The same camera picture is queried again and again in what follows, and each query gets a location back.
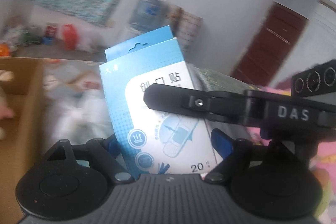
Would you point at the red plastic bag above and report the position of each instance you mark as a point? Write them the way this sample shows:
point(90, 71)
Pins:
point(70, 36)

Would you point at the pink quilt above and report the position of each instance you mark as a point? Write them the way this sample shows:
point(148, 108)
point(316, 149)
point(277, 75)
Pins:
point(325, 158)

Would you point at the blue white bandage box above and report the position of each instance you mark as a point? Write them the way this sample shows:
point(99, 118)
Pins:
point(153, 141)

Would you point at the folded checkered mats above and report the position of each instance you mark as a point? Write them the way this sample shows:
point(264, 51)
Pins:
point(185, 26)

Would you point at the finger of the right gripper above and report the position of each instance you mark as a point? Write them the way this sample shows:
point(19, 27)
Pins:
point(216, 106)

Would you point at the dark red door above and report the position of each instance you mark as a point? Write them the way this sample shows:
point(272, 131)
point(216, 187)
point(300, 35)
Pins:
point(270, 47)

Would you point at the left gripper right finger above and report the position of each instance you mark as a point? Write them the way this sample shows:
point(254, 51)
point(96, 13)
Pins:
point(236, 155)

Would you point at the water dispenser with bottle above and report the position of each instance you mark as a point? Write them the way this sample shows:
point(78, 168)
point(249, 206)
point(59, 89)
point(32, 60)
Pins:
point(148, 15)

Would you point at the person's right hand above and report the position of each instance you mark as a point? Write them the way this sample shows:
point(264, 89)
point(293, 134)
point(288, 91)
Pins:
point(323, 177)

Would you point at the pink round plush toy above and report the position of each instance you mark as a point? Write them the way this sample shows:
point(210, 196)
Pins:
point(6, 112)

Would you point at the brown cardboard box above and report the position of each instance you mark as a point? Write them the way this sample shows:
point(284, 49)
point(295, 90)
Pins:
point(21, 145)

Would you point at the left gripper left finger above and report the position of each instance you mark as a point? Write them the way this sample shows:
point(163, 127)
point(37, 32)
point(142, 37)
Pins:
point(102, 161)

